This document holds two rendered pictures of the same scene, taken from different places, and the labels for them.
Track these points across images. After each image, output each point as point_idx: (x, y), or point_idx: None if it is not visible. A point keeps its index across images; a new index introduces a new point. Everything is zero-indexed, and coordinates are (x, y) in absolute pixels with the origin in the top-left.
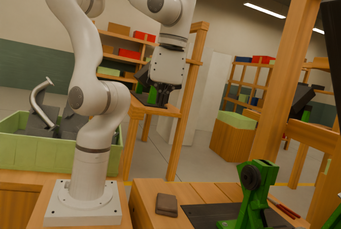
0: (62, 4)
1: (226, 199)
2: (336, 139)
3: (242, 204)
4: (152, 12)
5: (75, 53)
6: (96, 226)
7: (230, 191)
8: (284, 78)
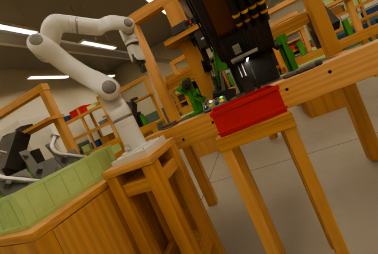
0: (53, 47)
1: None
2: (187, 72)
3: (190, 98)
4: (129, 26)
5: (79, 73)
6: (161, 144)
7: None
8: (152, 63)
